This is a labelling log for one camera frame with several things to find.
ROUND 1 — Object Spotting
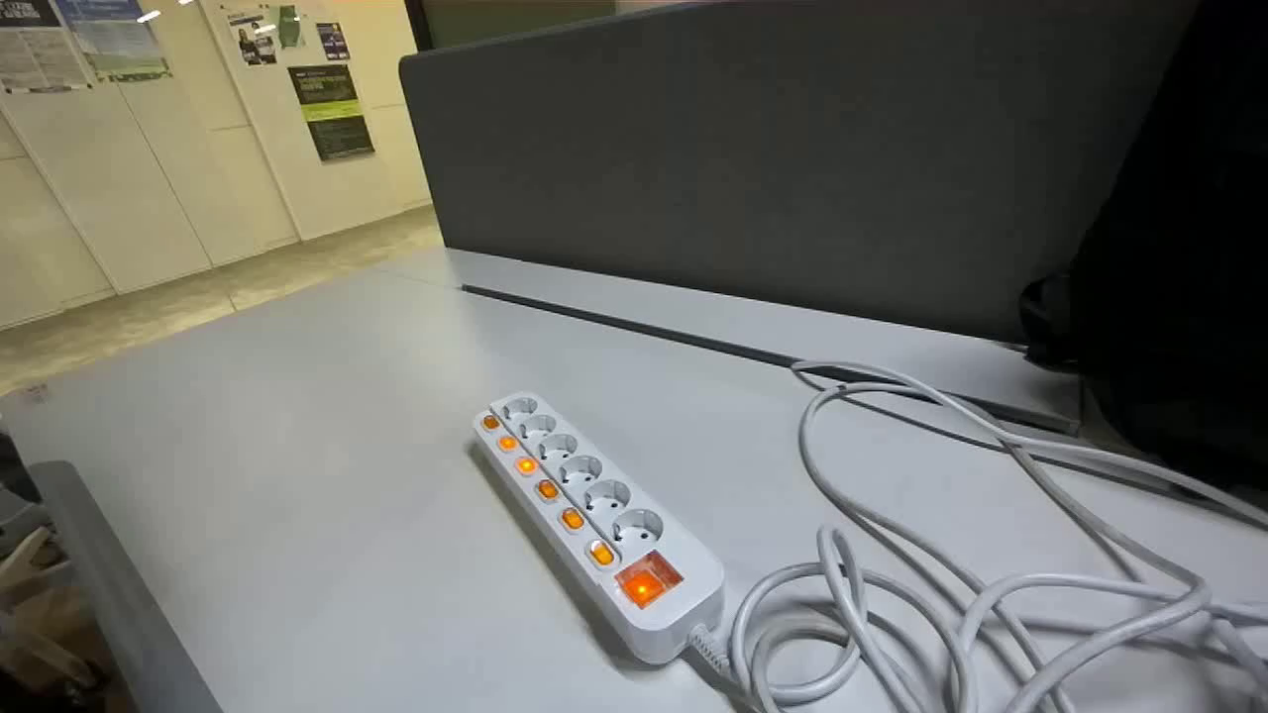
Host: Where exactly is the white coiled power cable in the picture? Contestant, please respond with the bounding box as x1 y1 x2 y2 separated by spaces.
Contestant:
687 355 1268 713

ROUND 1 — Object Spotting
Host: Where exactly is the blue picture wall poster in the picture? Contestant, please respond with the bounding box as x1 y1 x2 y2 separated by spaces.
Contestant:
54 0 173 86

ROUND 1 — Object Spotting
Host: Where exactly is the beige wooden frame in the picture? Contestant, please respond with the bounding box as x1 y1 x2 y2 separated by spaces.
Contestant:
0 519 102 701

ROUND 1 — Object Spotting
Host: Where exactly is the white text wall poster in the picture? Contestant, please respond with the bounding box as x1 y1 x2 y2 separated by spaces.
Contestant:
0 0 96 100

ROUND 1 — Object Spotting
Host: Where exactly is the white six-socket power strip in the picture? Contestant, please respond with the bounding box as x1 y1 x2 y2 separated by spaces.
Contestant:
468 388 729 669

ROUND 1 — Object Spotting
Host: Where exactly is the dark poster with green band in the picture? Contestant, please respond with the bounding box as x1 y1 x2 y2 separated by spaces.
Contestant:
285 58 380 165

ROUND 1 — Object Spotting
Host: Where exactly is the large red lit main switch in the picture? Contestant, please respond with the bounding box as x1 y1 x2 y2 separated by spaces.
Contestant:
613 552 687 613

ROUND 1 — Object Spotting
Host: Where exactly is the grey desk partition panel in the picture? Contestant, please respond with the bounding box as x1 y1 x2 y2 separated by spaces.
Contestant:
398 0 1199 345

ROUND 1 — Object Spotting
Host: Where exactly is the black bulky chair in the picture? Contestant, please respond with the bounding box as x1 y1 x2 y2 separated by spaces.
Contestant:
1017 0 1268 494

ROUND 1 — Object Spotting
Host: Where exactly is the small photo wall sheet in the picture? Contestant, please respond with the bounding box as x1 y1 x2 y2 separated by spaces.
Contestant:
227 7 280 71

